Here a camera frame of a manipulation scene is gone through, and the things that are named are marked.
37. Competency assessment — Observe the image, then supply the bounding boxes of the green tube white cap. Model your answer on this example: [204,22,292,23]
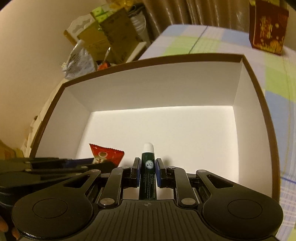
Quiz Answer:
[139,143,157,200]

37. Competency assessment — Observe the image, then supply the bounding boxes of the person hand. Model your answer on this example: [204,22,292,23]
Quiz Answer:
[0,216,21,240]

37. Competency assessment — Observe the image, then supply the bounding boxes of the crumpled plastic bag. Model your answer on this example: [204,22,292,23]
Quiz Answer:
[62,40,97,80]

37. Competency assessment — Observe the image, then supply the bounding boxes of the red snack packet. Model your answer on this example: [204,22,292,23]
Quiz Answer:
[89,144,125,167]

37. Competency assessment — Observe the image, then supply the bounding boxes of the brown paper bags pile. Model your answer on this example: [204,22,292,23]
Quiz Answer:
[64,4,147,64]

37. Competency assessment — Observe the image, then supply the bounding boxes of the brown curtain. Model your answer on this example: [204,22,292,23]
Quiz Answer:
[141,0,249,40]

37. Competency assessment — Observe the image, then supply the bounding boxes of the checked tablecloth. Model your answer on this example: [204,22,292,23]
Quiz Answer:
[141,25,295,240]

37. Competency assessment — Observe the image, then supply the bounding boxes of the red gift bag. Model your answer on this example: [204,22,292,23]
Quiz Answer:
[249,1,289,56]

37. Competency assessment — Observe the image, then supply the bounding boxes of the brown cardboard box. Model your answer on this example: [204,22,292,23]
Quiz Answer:
[31,53,280,200]

